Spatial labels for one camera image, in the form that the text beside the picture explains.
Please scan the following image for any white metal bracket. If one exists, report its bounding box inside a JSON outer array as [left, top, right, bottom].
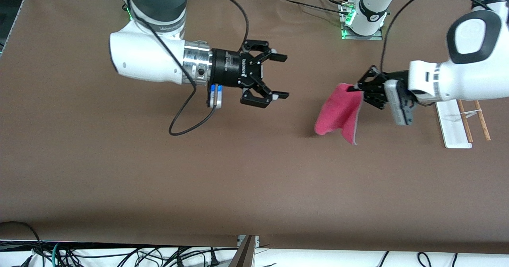
[[237, 235, 260, 248]]

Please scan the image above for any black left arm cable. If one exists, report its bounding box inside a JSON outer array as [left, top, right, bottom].
[[380, 0, 493, 74]]

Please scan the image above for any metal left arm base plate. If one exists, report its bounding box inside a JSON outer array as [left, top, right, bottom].
[[340, 2, 384, 41]]

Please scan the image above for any white base wooden towel rack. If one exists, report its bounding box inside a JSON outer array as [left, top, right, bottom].
[[435, 99, 492, 149]]

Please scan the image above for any metal table leg profile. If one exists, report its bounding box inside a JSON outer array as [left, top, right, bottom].
[[227, 235, 256, 267]]

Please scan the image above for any pink and grey towel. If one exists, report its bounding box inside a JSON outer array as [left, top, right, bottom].
[[314, 83, 364, 146]]

